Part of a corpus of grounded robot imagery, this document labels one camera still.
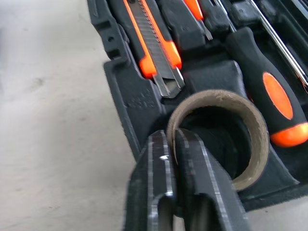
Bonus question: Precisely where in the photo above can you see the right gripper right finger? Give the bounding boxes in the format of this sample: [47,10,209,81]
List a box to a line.
[174,128,252,231]

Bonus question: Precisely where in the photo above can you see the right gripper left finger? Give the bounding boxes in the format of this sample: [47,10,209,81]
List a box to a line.
[123,129,180,231]

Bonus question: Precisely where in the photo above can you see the black tape roll cardboard core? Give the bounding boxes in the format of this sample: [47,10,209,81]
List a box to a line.
[167,89,270,192]

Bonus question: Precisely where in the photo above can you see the black orange handle screwdriver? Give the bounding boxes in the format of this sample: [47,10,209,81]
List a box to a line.
[213,0,308,148]
[249,0,308,89]

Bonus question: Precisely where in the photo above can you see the black orange utility knife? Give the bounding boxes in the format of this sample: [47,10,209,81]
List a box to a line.
[122,0,186,99]

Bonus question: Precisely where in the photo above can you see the orange voltage tester pen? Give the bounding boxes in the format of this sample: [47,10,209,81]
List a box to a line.
[183,0,214,41]

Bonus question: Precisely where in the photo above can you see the black tool case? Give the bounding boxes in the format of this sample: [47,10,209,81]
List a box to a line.
[86,0,308,214]

